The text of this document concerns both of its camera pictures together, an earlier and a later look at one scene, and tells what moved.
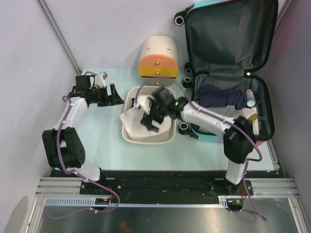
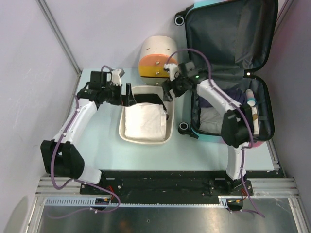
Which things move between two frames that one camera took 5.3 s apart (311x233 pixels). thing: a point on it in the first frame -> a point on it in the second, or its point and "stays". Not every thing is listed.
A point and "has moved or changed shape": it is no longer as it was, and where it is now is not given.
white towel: [131, 120] has moved or changed shape
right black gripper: [147, 120] -> [168, 85]
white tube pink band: [251, 102] stays
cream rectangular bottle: [255, 127] stays
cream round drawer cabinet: [158, 65] stays
